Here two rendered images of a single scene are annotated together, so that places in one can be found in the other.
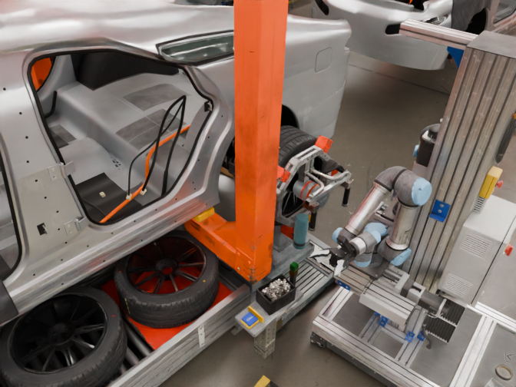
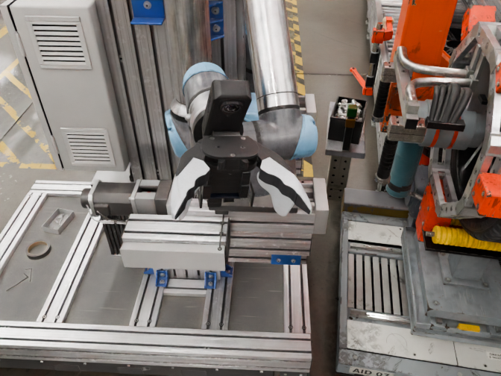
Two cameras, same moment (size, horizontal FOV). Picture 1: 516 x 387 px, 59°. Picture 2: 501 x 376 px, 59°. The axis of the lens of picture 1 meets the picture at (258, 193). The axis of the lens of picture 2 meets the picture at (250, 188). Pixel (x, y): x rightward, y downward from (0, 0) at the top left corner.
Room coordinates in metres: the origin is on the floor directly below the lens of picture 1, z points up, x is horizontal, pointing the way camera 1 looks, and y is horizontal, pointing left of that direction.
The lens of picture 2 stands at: (2.94, -1.45, 1.56)
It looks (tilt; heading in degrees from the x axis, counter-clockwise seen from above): 40 degrees down; 146
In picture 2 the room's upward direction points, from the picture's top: straight up
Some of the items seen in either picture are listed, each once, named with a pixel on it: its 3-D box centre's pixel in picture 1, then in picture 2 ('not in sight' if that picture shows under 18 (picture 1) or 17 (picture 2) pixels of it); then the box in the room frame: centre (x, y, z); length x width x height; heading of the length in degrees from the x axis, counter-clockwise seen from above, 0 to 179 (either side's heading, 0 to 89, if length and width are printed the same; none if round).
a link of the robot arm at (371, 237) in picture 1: (367, 239); not in sight; (1.51, -0.51, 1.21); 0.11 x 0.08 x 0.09; 129
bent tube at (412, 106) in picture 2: (329, 167); (446, 82); (2.35, -0.45, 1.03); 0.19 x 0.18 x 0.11; 46
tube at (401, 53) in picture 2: (309, 180); (435, 51); (2.20, -0.31, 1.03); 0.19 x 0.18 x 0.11; 46
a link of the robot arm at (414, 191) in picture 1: (402, 220); not in sight; (1.68, -0.72, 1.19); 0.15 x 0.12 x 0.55; 39
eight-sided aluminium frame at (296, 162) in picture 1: (302, 187); (467, 126); (2.36, -0.29, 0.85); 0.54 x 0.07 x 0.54; 136
